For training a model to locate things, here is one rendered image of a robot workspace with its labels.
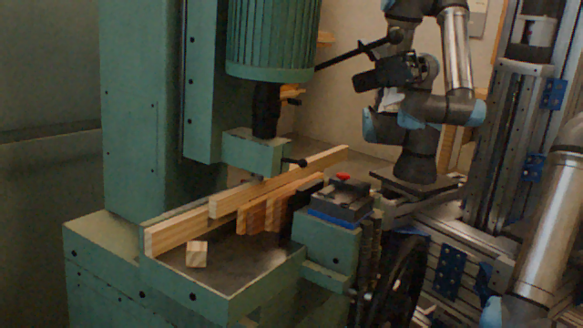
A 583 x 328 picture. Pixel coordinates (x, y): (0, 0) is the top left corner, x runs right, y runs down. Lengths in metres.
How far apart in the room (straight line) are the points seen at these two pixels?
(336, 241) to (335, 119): 3.96
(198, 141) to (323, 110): 3.90
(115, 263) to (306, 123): 4.08
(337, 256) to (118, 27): 0.66
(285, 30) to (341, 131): 3.95
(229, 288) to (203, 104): 0.39
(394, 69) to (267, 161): 0.34
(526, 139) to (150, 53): 1.07
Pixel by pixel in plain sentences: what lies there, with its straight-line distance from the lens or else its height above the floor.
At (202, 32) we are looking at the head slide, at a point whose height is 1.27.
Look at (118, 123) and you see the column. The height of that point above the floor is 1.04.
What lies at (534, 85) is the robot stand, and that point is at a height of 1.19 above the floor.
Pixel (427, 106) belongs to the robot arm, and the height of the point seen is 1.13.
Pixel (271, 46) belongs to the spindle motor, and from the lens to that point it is 0.86.
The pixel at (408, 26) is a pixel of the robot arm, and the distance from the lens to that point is 1.47.
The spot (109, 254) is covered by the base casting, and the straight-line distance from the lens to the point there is 1.09.
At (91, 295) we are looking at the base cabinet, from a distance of 1.21.
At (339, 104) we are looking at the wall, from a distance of 4.75.
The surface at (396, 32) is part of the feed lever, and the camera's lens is 0.95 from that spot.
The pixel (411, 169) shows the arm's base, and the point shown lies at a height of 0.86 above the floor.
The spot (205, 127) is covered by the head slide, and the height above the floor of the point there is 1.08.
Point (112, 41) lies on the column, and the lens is 1.11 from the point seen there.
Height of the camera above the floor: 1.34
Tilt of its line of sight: 19 degrees down
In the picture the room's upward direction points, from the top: 6 degrees clockwise
